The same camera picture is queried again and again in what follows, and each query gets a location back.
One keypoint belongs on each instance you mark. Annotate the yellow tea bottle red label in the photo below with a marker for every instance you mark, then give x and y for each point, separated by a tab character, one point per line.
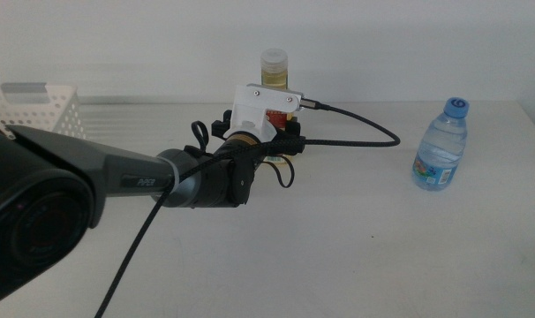
274	68

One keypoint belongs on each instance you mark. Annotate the clear water bottle blue cap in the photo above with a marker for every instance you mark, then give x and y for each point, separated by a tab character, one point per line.
442	146

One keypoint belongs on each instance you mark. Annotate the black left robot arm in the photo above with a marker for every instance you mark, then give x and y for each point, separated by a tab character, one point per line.
73	163

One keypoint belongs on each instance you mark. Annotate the white perforated plastic basket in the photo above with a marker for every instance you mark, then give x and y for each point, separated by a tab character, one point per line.
60	110

